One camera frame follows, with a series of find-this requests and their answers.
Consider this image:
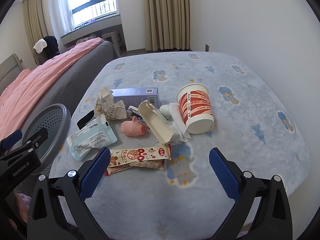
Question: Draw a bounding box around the black hair band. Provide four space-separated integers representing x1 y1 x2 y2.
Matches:
76 110 94 129

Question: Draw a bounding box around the cream red snack wrapper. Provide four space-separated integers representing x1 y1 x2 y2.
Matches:
108 144 171 167

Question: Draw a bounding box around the wet wipes packet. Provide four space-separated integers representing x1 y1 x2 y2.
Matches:
67 114 118 161

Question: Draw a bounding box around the written paper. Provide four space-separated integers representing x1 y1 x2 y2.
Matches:
94 86 127 120

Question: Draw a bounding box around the pink pig toy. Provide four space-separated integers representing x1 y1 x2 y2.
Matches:
120 116 145 137

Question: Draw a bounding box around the white green medicine box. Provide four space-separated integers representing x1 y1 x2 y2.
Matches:
138 100 179 144

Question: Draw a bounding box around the purple cardboard box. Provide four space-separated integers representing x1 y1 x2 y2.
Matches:
110 87 161 108

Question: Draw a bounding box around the white tissue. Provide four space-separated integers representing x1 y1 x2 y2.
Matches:
159 103 191 144

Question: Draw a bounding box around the red white paper cup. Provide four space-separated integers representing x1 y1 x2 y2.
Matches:
176 83 215 134

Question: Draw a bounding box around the grey perforated trash basket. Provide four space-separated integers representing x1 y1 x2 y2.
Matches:
22 103 71 175

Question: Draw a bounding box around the person left hand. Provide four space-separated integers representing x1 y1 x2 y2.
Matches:
5 192 31 223

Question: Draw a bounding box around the pink bed quilt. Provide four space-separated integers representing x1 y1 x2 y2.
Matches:
1 37 103 139

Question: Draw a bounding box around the grey headboard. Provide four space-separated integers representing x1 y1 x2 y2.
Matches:
0 54 23 94

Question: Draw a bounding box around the chair with clothes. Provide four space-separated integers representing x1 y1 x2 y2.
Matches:
32 36 60 66

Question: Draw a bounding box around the light blue patterned blanket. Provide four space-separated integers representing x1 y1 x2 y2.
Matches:
49 51 311 240

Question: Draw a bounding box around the white sheer curtain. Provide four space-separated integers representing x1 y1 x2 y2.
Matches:
54 0 75 36

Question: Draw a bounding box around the grey plastic stool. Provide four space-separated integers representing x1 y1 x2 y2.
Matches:
101 30 125 56

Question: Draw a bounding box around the left beige curtain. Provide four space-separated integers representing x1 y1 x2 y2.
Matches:
22 0 48 50

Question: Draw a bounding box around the beige curtain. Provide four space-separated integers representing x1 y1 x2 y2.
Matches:
22 0 48 50
144 0 190 51

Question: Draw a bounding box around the right beige curtain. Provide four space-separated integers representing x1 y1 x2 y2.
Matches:
144 0 190 51

